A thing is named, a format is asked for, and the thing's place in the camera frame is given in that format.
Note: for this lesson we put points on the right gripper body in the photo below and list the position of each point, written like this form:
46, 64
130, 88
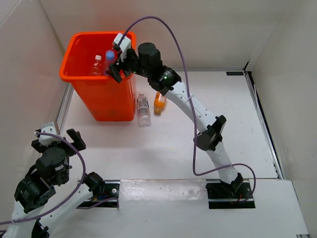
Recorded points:
133, 63

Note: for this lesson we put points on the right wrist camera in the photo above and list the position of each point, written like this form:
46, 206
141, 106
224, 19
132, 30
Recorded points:
121, 43

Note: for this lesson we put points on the clear bottle white cap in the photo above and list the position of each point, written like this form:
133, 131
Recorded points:
96, 68

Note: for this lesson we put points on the blue label water bottle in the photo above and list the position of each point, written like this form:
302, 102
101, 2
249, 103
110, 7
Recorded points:
109, 58

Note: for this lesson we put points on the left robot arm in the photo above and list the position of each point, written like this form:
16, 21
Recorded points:
32, 194

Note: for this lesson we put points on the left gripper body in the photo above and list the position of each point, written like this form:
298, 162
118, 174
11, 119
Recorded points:
65, 177

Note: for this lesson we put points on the black logo sticker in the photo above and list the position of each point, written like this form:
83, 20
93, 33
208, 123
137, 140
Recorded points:
234, 73

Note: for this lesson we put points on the orange plastic bin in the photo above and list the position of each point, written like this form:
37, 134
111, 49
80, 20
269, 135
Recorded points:
106, 99

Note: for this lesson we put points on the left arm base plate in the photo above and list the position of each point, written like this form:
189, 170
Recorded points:
108, 197

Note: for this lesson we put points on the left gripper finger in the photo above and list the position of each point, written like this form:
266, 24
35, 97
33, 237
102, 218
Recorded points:
78, 142
38, 146

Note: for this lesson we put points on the orange juice bottle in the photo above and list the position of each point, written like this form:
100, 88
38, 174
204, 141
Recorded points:
159, 103

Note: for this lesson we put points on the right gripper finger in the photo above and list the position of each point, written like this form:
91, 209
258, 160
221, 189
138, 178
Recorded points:
118, 53
114, 72

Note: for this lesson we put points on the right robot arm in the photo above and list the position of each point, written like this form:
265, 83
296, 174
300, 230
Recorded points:
207, 126

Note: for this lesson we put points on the clear bottle white label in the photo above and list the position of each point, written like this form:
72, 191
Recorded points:
143, 111

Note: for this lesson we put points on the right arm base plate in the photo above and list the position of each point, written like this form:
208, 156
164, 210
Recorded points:
220, 198

